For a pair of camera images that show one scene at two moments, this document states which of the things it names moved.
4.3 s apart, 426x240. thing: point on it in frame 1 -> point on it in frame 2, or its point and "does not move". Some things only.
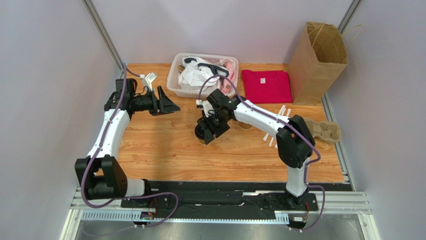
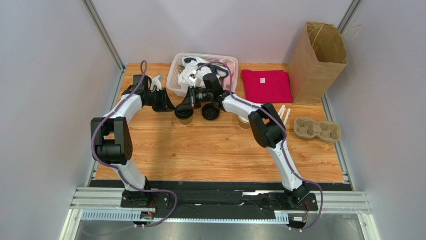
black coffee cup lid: [199, 132] -> [184, 113]
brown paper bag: [318, 54] does not move
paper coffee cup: [245, 126] does not move
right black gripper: [206, 128] -> [191, 96]
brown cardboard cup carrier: [327, 131] does not move
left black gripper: [168, 106] does not move
